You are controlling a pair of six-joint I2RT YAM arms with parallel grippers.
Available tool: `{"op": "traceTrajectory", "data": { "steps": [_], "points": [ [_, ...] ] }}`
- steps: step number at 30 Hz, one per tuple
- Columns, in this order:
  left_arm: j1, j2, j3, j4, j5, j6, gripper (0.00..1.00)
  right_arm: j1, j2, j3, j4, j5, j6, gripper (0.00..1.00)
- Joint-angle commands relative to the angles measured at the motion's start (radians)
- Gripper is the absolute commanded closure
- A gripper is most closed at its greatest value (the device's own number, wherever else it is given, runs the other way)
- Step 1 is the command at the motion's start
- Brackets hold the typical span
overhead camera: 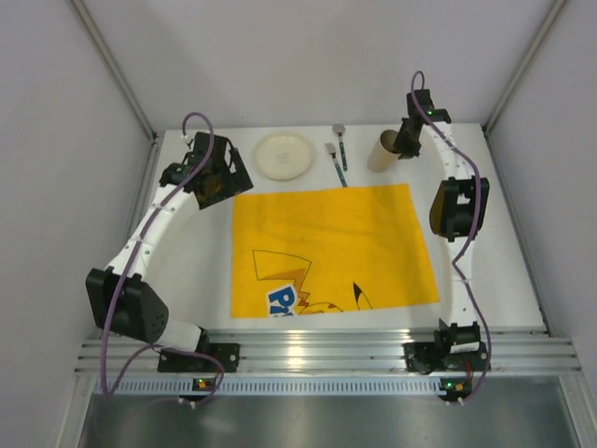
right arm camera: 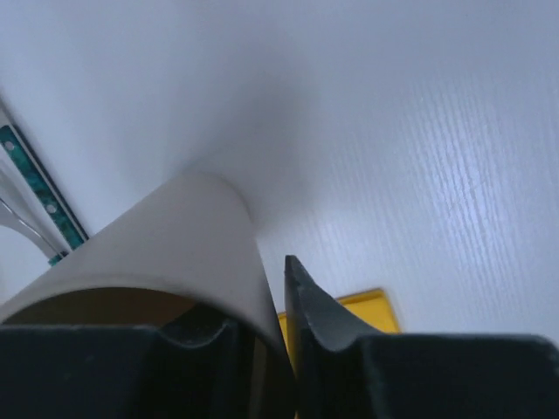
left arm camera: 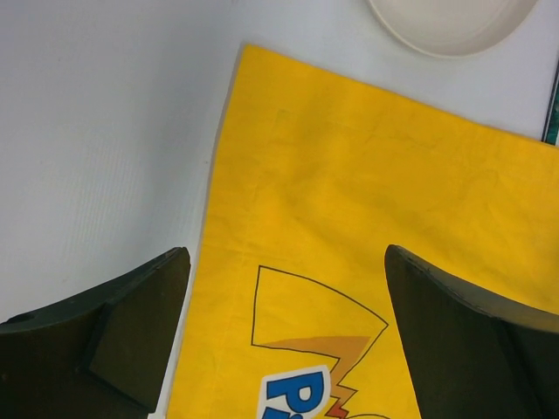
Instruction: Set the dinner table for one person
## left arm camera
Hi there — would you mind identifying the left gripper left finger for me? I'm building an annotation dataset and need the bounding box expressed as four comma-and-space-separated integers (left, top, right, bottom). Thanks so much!
1, 247, 190, 418

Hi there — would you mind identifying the cream round plate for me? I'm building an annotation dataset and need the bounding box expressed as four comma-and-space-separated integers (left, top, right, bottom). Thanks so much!
368, 0, 537, 58

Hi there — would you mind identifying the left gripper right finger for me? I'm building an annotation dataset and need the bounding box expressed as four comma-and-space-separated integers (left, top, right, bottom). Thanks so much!
384, 244, 558, 418

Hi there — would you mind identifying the yellow cartoon cloth placemat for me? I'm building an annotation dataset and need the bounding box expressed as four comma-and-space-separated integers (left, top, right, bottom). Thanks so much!
168, 45, 558, 418

